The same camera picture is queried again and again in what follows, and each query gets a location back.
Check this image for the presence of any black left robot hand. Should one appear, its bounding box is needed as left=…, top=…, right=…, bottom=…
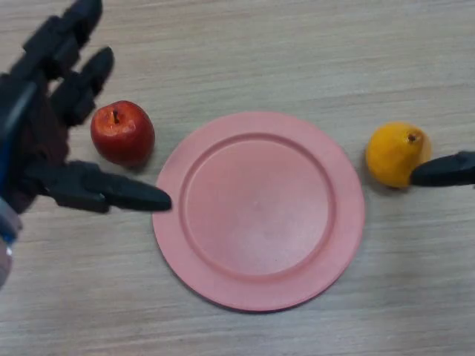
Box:
left=0, top=0, right=172, bottom=214

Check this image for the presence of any red apple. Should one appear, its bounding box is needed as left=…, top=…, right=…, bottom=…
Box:
left=90, top=99, right=156, bottom=167

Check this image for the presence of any pink round plate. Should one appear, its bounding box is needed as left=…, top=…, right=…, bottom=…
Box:
left=151, top=111, right=367, bottom=312

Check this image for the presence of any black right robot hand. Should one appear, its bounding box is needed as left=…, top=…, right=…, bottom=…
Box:
left=410, top=150, right=475, bottom=188

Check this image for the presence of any yellow pear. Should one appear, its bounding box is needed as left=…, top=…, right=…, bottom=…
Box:
left=365, top=121, right=433, bottom=189

